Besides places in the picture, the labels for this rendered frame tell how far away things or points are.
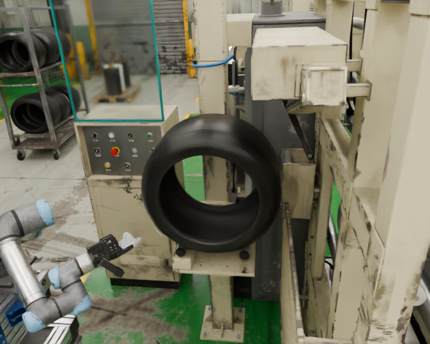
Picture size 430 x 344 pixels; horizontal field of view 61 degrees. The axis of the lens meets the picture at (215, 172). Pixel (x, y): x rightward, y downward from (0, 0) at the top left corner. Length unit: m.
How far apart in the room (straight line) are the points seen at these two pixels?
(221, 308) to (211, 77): 1.38
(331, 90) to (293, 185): 0.88
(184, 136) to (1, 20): 11.74
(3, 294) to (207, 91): 1.41
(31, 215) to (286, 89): 1.10
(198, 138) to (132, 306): 1.67
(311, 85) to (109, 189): 1.73
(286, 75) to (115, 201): 1.68
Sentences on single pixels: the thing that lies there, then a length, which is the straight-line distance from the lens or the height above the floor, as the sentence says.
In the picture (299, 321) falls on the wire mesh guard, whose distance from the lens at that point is 1.23.
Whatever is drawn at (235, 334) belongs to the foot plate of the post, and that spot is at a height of 0.01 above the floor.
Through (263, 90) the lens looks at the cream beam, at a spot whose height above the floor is 1.67.
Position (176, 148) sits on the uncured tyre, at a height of 1.40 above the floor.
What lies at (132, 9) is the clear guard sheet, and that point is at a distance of 2.09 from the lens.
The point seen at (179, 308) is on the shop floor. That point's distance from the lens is 2.67.
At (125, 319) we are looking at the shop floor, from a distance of 2.68.
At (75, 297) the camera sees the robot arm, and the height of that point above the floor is 0.95.
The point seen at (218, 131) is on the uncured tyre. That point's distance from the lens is 1.35.
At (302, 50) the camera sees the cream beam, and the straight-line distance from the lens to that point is 1.02.
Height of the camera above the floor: 1.90
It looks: 25 degrees down
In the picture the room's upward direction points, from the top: 3 degrees counter-clockwise
